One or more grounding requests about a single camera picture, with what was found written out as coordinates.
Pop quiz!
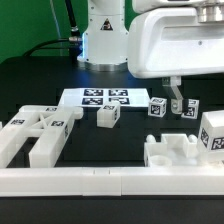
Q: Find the black cable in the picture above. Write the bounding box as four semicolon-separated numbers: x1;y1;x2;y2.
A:
21;0;83;58

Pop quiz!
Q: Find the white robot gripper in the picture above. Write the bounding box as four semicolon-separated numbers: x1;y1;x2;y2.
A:
128;7;224;114

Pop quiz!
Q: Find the white chair seat part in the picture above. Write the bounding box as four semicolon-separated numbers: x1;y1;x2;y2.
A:
144;134;205;167

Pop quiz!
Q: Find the white front obstacle wall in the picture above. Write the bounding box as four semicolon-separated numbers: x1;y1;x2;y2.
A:
0;167;224;197

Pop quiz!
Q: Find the white marker base plate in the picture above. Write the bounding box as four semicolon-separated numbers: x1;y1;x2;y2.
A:
59;88;150;107

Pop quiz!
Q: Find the white chair back frame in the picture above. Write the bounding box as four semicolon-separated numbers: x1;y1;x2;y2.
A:
0;105;84;168

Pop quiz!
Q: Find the small white tagged cube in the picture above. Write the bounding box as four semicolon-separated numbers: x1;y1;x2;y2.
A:
148;97;167;117
181;99;199;119

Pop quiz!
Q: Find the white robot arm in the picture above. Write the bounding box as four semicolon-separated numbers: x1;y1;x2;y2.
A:
78;0;224;114

